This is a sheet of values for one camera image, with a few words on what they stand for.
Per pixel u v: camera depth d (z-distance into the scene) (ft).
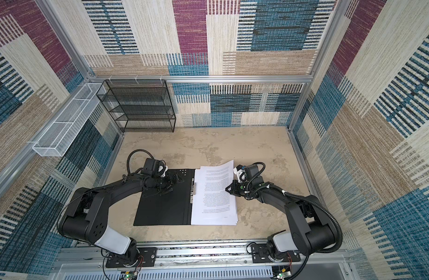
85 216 1.47
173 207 2.84
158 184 2.59
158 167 2.61
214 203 2.86
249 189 2.29
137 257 2.36
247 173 2.44
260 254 2.39
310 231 1.41
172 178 2.74
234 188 2.59
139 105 3.58
